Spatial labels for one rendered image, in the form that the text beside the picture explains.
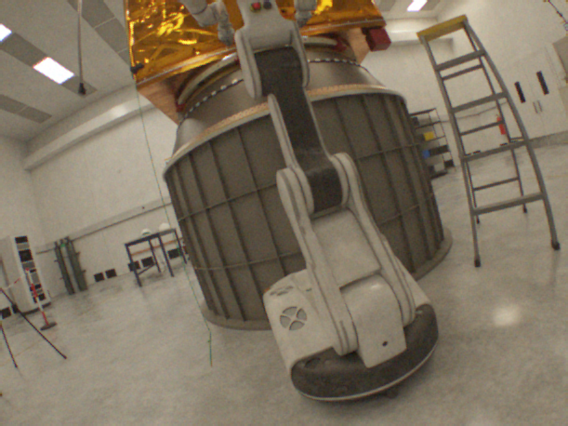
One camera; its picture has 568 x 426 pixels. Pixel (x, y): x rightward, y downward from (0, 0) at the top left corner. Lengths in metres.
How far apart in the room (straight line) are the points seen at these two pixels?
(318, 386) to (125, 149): 7.99
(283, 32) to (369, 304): 0.85
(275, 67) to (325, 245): 0.56
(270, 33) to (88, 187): 8.25
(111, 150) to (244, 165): 7.25
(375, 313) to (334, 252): 0.20
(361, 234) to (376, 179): 0.85
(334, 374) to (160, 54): 2.11
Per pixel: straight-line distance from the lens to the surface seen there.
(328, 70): 1.90
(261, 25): 0.98
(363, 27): 2.35
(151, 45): 2.28
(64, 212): 9.48
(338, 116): 1.63
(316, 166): 0.82
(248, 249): 1.64
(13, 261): 8.16
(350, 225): 0.85
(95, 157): 8.89
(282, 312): 1.00
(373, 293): 0.78
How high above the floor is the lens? 0.68
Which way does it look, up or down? 3 degrees down
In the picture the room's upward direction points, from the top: 18 degrees counter-clockwise
